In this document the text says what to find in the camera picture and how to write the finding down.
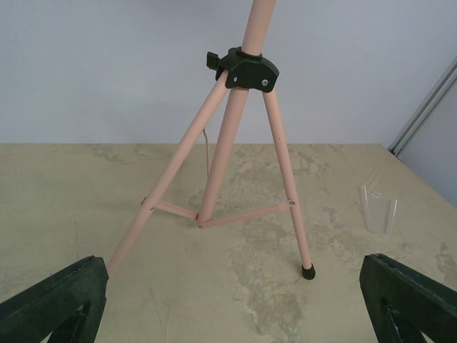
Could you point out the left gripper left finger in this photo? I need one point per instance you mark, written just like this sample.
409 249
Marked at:
65 307

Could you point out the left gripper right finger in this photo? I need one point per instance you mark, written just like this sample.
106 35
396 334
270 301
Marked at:
405 305

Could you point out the clear plastic metronome cover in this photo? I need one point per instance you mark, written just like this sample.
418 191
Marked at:
379 210

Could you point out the right aluminium corner post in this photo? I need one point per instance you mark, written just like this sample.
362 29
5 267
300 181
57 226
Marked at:
426 108

